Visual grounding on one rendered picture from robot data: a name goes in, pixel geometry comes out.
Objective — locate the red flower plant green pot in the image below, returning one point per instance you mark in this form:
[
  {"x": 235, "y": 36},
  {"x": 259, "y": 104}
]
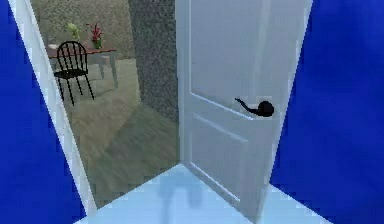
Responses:
[{"x": 96, "y": 36}]

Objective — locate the brown table with grey legs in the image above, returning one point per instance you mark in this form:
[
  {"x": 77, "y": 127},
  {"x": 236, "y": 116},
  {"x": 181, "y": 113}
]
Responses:
[{"x": 100, "y": 51}]

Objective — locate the pale green flower plant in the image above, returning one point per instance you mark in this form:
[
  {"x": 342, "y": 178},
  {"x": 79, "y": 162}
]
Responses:
[{"x": 74, "y": 30}]

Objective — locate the white room door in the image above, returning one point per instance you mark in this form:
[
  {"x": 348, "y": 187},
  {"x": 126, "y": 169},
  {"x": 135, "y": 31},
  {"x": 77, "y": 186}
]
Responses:
[{"x": 216, "y": 66}]

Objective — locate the black spindle-back chair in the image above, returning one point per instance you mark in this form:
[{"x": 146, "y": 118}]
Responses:
[{"x": 71, "y": 68}]

